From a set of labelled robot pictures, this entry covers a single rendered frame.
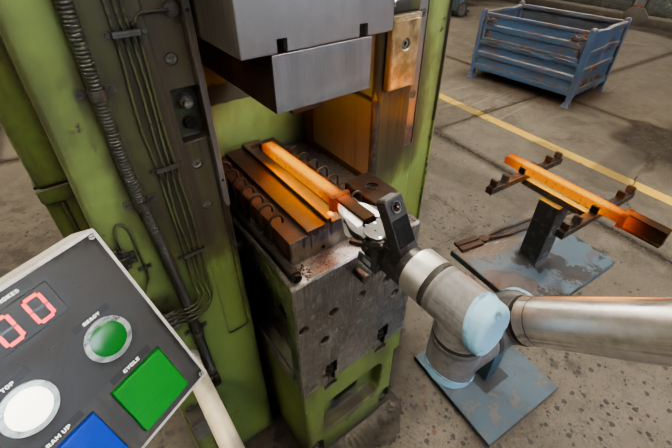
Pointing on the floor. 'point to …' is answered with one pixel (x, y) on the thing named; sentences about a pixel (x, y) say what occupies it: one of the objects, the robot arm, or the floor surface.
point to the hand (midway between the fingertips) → (345, 203)
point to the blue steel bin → (548, 47)
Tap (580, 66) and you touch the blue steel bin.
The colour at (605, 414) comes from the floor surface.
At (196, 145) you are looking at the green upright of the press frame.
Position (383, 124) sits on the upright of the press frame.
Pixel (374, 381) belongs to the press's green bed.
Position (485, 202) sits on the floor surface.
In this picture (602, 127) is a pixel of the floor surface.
